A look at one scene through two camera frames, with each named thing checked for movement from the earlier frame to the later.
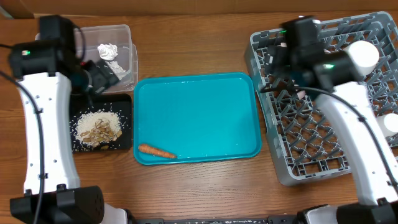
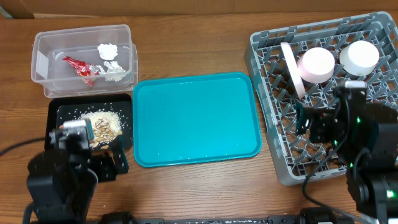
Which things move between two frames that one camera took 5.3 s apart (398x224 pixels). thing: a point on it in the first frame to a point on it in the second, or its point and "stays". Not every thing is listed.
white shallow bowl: (365, 55) stays
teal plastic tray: (201, 117) stays
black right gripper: (277, 65) to (319, 125)
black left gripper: (105, 76) to (108, 172)
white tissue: (107, 51) stays
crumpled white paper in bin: (117, 69) stays
